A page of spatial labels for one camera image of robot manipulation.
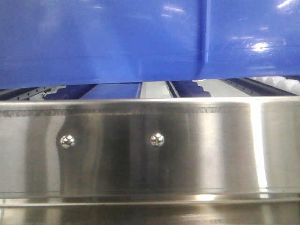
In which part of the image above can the large blue plastic bin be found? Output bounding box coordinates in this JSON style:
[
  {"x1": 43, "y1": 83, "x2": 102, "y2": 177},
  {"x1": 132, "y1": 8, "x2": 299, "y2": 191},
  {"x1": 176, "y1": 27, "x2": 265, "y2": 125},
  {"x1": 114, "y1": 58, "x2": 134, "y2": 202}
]
[{"x1": 0, "y1": 0, "x2": 300, "y2": 89}]

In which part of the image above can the right round steel bolt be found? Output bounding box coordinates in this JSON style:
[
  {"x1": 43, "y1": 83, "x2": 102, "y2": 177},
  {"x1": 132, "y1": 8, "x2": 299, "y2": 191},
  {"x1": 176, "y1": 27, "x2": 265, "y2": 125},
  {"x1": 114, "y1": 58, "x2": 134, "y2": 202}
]
[{"x1": 150, "y1": 133, "x2": 165, "y2": 147}]

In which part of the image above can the round steel bolt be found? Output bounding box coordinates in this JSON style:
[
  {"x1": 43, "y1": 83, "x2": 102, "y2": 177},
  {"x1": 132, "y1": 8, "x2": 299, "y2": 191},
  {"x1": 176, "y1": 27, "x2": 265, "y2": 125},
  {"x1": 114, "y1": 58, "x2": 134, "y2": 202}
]
[
  {"x1": 60, "y1": 135, "x2": 75, "y2": 149},
  {"x1": 150, "y1": 133, "x2": 165, "y2": 147}
]

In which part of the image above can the left round steel bolt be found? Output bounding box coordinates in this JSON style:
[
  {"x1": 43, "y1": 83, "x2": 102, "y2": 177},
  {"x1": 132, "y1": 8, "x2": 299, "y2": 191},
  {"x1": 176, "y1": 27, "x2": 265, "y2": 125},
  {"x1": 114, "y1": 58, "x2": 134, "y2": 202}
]
[{"x1": 60, "y1": 135, "x2": 75, "y2": 149}]

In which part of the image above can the white roller track right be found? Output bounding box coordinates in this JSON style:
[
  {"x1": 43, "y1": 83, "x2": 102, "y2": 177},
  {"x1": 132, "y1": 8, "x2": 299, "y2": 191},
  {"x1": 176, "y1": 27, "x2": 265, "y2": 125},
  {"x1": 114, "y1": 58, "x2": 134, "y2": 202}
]
[{"x1": 250, "y1": 76, "x2": 300, "y2": 96}]

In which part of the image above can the stainless steel front rail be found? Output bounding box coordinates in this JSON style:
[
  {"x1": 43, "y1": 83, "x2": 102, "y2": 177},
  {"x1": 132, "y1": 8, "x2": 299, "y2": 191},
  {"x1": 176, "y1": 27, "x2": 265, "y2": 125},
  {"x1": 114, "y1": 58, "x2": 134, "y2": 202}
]
[{"x1": 0, "y1": 97, "x2": 300, "y2": 225}]

